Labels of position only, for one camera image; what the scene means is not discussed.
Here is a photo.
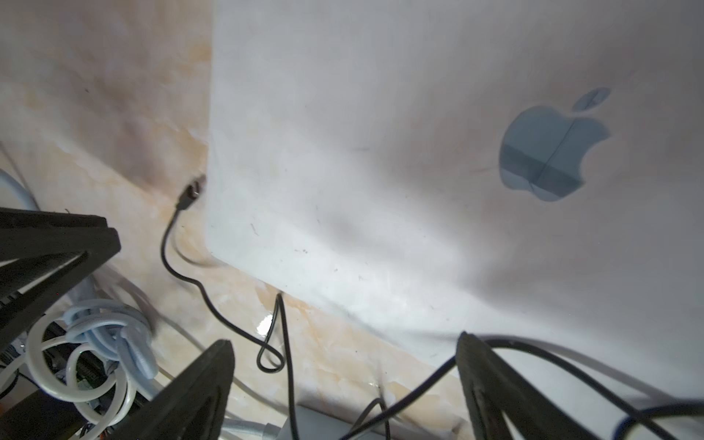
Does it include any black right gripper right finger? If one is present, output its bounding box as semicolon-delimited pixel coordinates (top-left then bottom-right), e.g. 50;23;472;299
456;333;596;439

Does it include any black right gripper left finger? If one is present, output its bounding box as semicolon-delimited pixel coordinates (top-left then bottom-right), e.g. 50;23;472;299
111;339;235;440

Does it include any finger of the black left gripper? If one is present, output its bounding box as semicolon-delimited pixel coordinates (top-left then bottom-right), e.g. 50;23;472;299
1;208;121;349

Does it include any centre silver laptop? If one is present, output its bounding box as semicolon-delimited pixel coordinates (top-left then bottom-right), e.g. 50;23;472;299
204;0;704;440

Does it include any grey power strip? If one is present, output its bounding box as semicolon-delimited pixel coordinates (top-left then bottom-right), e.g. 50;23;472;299
276;405;385;440

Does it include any white orange-strip cable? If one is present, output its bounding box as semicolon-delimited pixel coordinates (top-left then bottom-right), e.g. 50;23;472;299
0;312;139;440

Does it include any light blue strip cable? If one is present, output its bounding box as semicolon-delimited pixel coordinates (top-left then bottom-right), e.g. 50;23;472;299
59;299;161;381

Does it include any black cable of pink charger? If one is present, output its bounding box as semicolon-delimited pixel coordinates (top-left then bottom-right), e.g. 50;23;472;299
337;337;704;440

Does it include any black charging cable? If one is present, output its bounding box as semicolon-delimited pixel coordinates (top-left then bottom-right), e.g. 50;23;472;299
159;174;301;440

